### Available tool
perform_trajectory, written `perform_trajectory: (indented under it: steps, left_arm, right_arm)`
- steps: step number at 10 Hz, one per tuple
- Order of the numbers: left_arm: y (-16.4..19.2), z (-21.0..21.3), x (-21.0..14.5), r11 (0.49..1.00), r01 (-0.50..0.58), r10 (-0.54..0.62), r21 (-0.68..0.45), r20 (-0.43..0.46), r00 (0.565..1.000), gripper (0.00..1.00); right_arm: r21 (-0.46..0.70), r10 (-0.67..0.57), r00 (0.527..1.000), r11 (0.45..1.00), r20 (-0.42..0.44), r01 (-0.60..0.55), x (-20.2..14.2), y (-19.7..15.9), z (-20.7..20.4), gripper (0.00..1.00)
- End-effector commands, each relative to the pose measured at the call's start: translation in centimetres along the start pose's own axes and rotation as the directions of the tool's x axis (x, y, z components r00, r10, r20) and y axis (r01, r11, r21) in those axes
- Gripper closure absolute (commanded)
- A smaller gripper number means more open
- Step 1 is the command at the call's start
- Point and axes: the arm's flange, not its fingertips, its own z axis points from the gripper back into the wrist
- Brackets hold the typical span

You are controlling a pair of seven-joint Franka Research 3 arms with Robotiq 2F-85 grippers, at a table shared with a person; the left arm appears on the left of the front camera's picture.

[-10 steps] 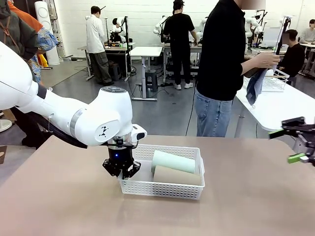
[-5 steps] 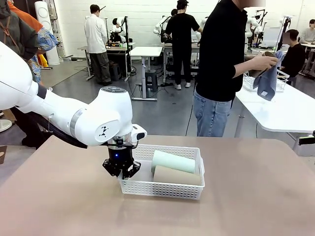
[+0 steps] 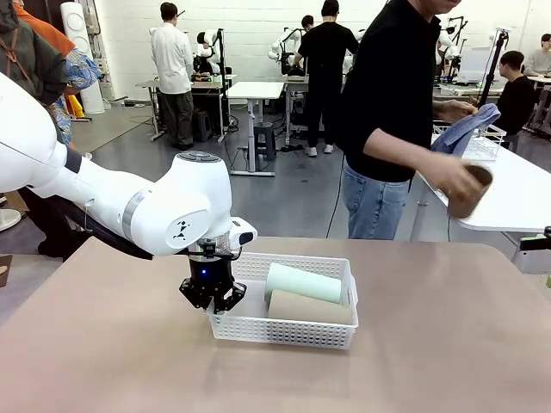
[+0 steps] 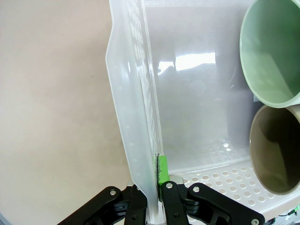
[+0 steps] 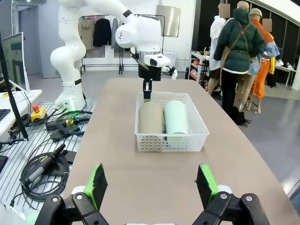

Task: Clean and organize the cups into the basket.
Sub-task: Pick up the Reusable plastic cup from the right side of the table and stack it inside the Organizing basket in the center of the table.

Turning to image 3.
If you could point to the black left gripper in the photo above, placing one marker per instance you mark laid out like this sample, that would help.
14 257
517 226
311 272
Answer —
211 273

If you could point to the white perforated plastic basket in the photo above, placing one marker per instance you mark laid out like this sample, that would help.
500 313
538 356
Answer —
280 333

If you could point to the pale green paper cup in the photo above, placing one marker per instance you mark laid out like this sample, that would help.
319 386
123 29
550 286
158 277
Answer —
301 284

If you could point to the brown paper cup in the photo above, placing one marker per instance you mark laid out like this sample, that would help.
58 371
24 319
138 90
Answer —
310 312
475 189

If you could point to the blue cloth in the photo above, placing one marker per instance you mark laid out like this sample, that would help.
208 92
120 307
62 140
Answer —
465 133

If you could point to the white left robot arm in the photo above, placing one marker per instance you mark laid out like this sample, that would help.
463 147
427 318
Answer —
172 206

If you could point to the person's right forearm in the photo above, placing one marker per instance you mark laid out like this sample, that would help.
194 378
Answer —
409 155

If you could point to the person's right hand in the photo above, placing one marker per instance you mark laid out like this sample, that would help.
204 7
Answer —
456 180

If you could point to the person's left hand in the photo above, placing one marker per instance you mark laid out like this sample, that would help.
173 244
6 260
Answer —
454 111

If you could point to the white side table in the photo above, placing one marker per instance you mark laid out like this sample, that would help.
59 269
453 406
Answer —
516 198

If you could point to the grey plastic stool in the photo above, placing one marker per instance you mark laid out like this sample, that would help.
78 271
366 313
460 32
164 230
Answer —
264 142

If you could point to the black power strip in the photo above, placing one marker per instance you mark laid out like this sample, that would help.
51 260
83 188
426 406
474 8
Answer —
292 148

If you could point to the dark low stool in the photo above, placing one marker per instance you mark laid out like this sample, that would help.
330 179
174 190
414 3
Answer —
203 127

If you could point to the person in black sweater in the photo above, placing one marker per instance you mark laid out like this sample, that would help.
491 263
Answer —
514 99

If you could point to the brown cardboard piece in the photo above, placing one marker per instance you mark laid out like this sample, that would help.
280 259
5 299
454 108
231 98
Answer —
5 271

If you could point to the white standing desk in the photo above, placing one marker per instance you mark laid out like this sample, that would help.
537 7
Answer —
254 90

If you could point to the white round stand base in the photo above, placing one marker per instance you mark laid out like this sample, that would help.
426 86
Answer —
8 219

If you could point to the black tripod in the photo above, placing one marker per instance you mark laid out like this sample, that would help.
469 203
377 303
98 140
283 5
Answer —
493 69

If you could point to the person in grey top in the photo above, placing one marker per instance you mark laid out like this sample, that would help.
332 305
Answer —
540 58

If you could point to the person in white shirt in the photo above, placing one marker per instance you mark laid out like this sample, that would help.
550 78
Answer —
172 60

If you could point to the person in black polo shirt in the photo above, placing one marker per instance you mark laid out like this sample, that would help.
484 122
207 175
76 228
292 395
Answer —
387 86

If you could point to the person in black t-shirt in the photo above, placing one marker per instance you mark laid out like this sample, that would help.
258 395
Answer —
325 64

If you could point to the mannequin in orange patterned clothes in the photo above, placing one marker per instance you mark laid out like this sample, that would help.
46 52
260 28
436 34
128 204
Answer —
82 69

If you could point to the white tower fan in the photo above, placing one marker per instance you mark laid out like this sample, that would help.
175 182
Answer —
82 51

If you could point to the mannequin in grey jacket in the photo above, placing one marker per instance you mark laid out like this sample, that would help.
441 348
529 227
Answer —
30 51

